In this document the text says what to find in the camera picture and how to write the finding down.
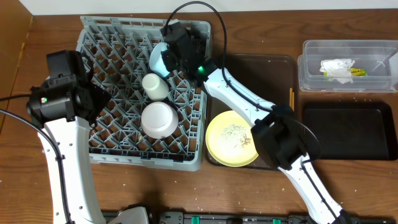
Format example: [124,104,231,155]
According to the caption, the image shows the light blue bowl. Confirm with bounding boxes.
[149,42,170,78]

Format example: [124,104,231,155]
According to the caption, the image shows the white cup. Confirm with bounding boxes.
[142,73,169,101]

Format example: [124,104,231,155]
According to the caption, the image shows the yellow plate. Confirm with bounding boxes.
[205,110,258,167]

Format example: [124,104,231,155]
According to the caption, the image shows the white napkin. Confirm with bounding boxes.
[320,58,355,84]

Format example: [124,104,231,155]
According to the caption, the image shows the yellow green snack wrapper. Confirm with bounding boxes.
[320,68,367,77]

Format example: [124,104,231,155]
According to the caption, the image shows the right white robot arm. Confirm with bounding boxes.
[161,22,351,223]

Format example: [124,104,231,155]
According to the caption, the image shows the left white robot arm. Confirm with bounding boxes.
[26,50,111,223]

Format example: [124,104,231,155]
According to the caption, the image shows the grey dishwasher rack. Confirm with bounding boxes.
[76,16,207,171]

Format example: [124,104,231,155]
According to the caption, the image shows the dark brown serving tray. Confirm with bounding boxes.
[204,54,298,170]

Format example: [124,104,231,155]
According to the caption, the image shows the black tray bin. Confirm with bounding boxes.
[303,101,397,161]

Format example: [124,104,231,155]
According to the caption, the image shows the clear plastic bin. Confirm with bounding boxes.
[298,40,397,93]

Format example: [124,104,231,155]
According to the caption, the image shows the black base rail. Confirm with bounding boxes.
[101,203,396,224]

